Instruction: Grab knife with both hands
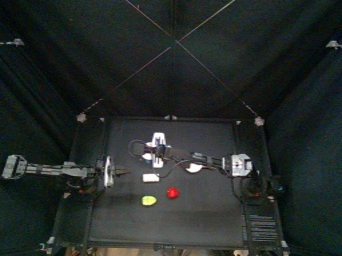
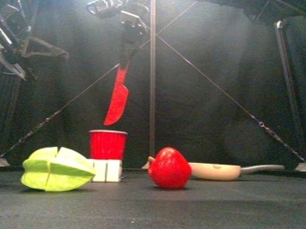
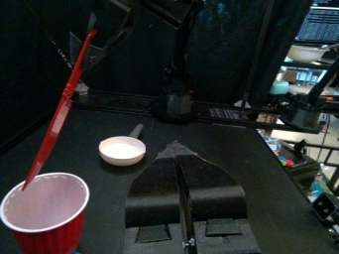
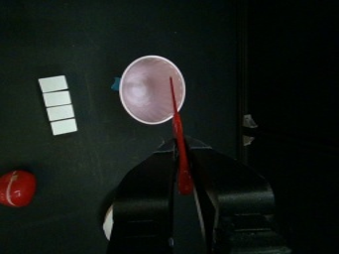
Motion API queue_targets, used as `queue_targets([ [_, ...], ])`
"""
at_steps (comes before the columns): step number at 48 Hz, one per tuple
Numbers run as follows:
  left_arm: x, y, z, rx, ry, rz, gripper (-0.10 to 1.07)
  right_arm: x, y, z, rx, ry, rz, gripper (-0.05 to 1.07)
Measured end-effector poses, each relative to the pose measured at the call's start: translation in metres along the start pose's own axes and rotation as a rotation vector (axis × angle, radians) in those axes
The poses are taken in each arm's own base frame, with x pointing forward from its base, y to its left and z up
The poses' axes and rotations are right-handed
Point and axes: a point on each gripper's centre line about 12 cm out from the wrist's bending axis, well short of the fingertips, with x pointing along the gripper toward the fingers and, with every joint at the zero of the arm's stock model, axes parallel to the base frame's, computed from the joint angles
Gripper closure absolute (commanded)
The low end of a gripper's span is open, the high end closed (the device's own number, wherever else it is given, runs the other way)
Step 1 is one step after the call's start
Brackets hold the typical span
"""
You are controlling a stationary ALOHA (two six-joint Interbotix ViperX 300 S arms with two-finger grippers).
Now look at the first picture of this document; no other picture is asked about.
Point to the white text label sticker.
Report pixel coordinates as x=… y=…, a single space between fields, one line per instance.
x=262 y=228

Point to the yellow-green toy fruit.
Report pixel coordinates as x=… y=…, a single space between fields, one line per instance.
x=148 y=200

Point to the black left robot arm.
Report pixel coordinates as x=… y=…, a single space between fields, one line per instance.
x=48 y=170

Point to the grey frame corner bracket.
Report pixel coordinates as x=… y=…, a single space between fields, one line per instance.
x=16 y=42
x=332 y=44
x=80 y=117
x=259 y=121
x=169 y=117

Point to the red toy fruit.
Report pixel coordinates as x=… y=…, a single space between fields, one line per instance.
x=172 y=192

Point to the small white box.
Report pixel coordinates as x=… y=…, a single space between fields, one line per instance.
x=149 y=178

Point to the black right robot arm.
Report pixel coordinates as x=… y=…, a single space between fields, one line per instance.
x=237 y=165

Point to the plain white oval plate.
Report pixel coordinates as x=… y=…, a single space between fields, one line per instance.
x=193 y=168

